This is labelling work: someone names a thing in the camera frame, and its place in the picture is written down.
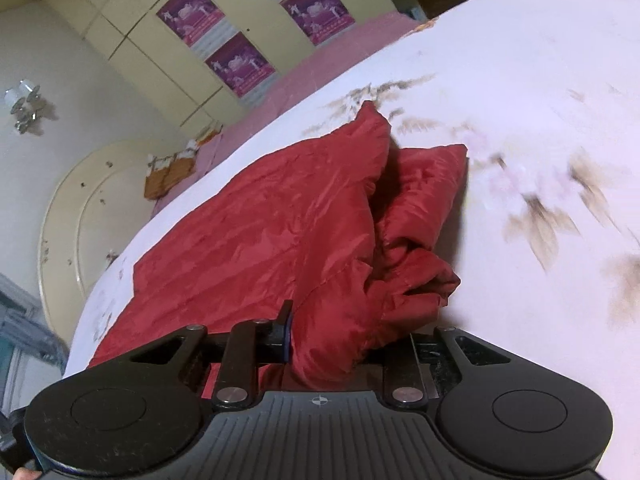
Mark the glass wall lamp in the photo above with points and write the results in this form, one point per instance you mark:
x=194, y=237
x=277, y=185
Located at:
x=22, y=105

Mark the orange cushion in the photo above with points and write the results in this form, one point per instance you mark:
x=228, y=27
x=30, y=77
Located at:
x=167, y=177

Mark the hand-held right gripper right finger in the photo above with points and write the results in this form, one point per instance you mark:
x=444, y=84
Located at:
x=402, y=365

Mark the bed with floral sheet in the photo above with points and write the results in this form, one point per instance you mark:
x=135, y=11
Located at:
x=500, y=85

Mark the purple wall poster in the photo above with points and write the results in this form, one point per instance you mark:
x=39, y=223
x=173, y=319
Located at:
x=240, y=65
x=190, y=12
x=317, y=10

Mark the red puffer jacket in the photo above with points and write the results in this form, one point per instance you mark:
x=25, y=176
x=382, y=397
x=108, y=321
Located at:
x=275, y=220

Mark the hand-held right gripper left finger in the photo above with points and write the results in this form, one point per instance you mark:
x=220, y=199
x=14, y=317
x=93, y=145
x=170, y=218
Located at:
x=286, y=332

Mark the patterned pillow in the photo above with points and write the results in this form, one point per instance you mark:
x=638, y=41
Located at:
x=205, y=137

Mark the window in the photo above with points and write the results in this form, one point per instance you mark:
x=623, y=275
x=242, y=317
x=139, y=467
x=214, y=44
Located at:
x=6, y=352

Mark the bed with pink sheet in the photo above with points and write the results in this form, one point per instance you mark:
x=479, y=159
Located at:
x=300, y=80

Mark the cream round headboard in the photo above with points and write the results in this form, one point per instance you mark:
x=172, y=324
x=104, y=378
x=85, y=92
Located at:
x=100, y=185

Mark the cream wardrobe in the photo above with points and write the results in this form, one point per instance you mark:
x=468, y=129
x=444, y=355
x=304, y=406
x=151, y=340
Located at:
x=150, y=35

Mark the grey curtain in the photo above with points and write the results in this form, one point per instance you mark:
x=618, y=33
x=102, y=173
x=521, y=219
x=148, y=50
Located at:
x=35, y=330

